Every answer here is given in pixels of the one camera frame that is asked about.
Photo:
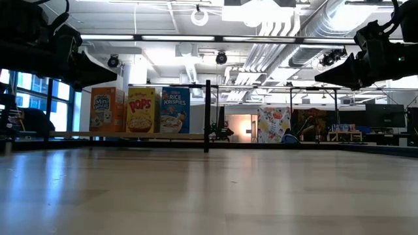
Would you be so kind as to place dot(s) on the black ceiling track spotlight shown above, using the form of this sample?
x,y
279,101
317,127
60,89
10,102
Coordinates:
x,y
331,57

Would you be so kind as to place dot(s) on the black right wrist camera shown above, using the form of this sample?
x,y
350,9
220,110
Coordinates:
x,y
372,37

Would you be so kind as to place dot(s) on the wooden shelf with black frame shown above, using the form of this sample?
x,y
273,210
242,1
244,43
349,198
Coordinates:
x,y
130,135

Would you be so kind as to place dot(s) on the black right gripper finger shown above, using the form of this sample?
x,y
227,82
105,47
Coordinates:
x,y
343,73

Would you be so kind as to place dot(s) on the silver ventilation duct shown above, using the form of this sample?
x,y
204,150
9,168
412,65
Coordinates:
x,y
326,32

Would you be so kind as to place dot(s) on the blue Rice Krispies cereal box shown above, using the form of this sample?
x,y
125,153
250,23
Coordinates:
x,y
174,111

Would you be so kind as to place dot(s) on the orange Mini Wheats cereal box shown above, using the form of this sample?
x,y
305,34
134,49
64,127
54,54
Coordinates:
x,y
104,111

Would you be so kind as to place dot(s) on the floral patterned panel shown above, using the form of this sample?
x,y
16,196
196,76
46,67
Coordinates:
x,y
272,125

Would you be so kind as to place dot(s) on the black round ceiling fixture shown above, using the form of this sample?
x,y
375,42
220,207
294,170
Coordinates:
x,y
221,58
113,61

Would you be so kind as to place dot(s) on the yellow Pops cereal box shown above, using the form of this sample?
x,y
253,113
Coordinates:
x,y
140,111

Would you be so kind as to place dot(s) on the black aluminium table frame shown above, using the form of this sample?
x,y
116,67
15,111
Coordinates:
x,y
294,146

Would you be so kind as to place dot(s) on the small black clamp mount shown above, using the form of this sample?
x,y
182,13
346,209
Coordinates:
x,y
222,132

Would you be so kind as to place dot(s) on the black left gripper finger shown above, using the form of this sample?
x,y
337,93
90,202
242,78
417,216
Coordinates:
x,y
91,72

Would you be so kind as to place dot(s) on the black computer monitor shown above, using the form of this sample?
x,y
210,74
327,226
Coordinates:
x,y
385,115

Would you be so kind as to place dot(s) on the low wooden table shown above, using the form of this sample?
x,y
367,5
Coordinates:
x,y
344,134

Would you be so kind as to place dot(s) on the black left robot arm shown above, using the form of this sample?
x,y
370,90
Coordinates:
x,y
16,26

